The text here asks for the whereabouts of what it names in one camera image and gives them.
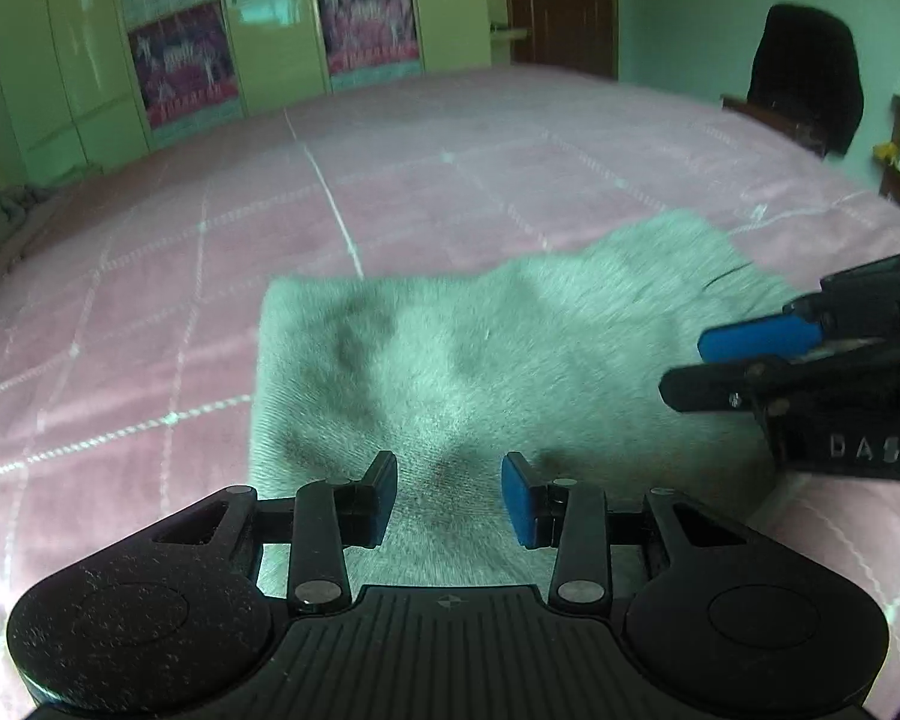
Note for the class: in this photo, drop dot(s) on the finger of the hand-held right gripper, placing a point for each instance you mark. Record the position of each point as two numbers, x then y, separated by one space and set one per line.
757 336
712 390

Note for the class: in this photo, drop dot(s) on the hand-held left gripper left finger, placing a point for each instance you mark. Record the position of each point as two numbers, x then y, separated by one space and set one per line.
379 514

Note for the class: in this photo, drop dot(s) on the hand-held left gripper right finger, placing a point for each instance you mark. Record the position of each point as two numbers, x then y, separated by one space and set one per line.
520 502

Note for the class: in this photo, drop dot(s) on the grey towel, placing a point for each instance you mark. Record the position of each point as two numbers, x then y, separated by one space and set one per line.
457 352

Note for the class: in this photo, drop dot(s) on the yellow bag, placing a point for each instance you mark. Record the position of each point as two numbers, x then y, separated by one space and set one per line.
884 152

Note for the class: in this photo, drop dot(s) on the black clothing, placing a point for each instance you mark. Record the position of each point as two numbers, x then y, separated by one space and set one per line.
806 67

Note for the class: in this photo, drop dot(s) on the pink checked bed sheet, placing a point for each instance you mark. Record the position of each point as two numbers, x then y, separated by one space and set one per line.
157 315

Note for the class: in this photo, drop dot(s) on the dark wooden door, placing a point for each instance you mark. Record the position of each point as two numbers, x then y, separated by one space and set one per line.
562 4

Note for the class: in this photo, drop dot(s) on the white corner shelf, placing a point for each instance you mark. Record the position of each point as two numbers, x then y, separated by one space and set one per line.
506 34

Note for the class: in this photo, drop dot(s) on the crumpled grey cloth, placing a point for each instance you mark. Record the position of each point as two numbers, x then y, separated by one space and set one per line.
21 202

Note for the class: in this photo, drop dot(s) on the pale yellow wardrobe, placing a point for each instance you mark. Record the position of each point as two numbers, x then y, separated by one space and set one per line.
82 52

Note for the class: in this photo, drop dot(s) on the pink wall calendar poster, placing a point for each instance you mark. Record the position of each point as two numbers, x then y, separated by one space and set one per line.
184 64
367 22

